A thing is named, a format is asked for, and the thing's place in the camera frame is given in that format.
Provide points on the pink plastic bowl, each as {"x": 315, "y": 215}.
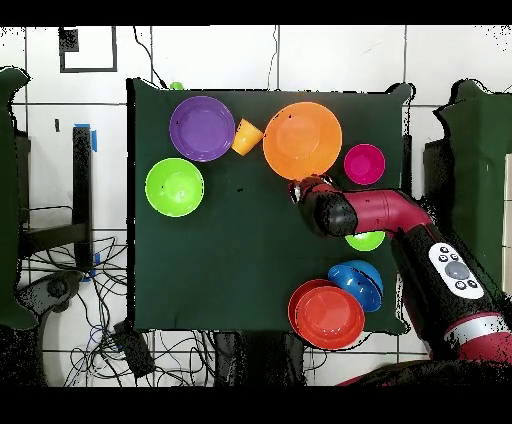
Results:
{"x": 364, "y": 164}

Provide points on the blue plastic bowl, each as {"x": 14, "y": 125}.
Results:
{"x": 358, "y": 284}

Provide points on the small green plastic bowl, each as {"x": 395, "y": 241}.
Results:
{"x": 366, "y": 242}

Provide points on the black frame stand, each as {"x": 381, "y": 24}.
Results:
{"x": 82, "y": 180}

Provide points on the orange plastic cup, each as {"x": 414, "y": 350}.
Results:
{"x": 246, "y": 138}

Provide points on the green covered side table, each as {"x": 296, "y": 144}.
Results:
{"x": 10, "y": 200}
{"x": 476, "y": 160}

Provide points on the black wheeled base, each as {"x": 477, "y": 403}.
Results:
{"x": 56, "y": 288}

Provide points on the red-orange plastic bowl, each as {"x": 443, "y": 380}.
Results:
{"x": 294, "y": 298}
{"x": 330, "y": 318}

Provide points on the large orange plastic bowl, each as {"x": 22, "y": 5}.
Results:
{"x": 302, "y": 140}

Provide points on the large green plastic bowl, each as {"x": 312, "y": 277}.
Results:
{"x": 174, "y": 188}

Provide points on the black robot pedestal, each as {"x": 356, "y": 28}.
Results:
{"x": 256, "y": 360}

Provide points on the dark green tablecloth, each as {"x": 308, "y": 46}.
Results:
{"x": 180, "y": 260}

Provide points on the black power brick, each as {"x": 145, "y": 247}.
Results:
{"x": 134, "y": 352}

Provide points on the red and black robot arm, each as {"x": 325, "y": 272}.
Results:
{"x": 380, "y": 208}

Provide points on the green round object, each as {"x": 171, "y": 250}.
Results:
{"x": 176, "y": 85}

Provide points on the purple plastic bowl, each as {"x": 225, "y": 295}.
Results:
{"x": 202, "y": 128}

